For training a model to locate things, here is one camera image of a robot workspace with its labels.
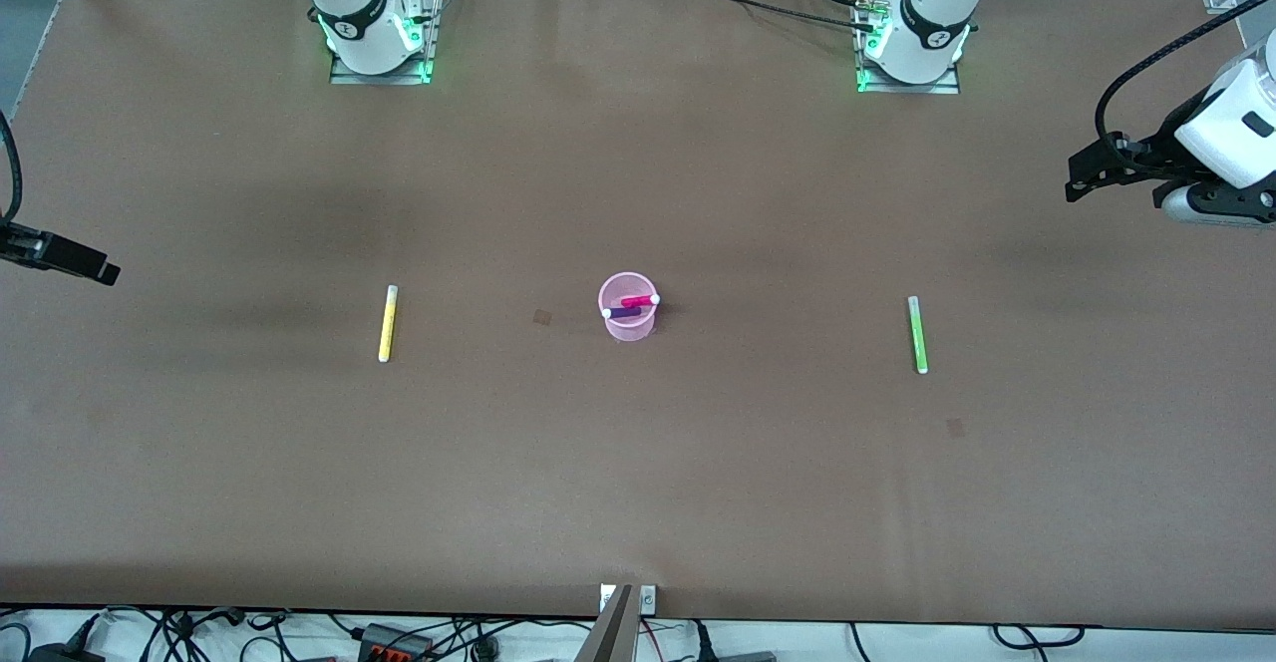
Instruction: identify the green marker pen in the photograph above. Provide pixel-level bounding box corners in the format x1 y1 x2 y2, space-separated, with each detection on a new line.
907 296 929 375

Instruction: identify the orange black connector box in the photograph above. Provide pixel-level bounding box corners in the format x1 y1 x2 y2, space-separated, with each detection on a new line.
357 623 436 662

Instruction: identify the brown table cover sheet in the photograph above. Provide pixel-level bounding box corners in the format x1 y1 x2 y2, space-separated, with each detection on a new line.
0 0 1276 633

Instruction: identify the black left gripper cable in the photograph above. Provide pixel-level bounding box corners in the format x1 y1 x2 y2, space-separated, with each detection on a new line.
1094 0 1276 150

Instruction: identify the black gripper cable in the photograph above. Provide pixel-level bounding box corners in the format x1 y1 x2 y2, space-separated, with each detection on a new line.
0 109 24 227
1094 0 1276 150

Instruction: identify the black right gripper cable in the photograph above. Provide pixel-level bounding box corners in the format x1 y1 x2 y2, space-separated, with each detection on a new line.
0 109 24 227

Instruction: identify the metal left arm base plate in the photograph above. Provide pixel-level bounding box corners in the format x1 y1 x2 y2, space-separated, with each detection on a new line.
854 0 963 96

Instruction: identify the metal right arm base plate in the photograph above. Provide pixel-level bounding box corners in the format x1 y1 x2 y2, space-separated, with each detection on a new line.
329 0 442 86

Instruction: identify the grey camera mount bar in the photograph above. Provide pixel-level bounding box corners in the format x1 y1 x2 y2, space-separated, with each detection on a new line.
573 584 639 662

